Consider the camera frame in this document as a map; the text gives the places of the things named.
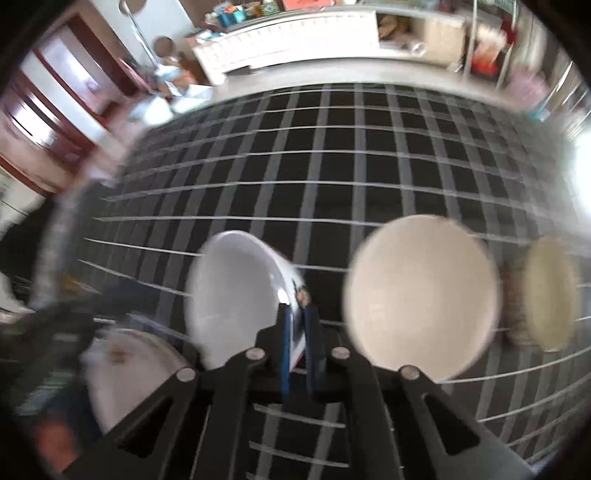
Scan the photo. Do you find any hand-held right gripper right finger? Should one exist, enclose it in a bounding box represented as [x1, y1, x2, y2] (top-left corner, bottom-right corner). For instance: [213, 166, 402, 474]
[304, 304, 536, 480]

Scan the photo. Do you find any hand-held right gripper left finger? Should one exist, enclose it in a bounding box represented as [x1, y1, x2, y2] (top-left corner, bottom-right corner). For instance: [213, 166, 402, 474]
[62, 305, 294, 480]

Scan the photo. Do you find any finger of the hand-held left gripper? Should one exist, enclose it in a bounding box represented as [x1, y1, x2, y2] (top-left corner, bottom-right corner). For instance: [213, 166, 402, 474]
[18, 305, 100, 365]

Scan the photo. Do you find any shallow bowl with flower print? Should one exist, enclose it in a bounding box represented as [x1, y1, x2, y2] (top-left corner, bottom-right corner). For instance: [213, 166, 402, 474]
[87, 328, 197, 433]

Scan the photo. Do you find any white bowl with red mark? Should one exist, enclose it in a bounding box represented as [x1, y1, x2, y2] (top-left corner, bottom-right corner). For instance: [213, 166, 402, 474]
[184, 231, 308, 372]

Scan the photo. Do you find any cream bowl with floral base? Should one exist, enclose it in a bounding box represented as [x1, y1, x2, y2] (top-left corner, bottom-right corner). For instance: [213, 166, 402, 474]
[342, 215, 503, 383]

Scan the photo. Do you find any small patterned dark-rimmed bowl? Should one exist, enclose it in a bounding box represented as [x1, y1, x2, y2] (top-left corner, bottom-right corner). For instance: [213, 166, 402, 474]
[503, 235, 583, 354]

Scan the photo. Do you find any black checkered tablecloth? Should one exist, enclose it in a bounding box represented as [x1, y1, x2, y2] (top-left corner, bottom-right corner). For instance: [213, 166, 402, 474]
[76, 83, 591, 480]

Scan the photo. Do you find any dark wooden door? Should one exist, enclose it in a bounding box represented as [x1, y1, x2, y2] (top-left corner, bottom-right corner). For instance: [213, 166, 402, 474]
[0, 78, 93, 195]

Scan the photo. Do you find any white spin mop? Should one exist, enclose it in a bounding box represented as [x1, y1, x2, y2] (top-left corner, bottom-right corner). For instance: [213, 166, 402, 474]
[119, 0, 160, 70]

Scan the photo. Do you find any white tufted television cabinet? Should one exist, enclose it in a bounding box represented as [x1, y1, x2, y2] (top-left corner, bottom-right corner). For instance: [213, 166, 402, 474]
[187, 9, 467, 86]

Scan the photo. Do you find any pink shopping bag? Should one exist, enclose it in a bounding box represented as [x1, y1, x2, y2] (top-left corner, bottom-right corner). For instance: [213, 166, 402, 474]
[505, 69, 550, 109]

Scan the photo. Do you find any dark wooden door frame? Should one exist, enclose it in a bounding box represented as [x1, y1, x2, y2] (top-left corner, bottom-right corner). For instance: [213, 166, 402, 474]
[34, 18, 139, 112]

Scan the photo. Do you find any round brown wall disc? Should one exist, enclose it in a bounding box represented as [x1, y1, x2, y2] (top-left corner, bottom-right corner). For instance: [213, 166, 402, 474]
[152, 36, 178, 58]

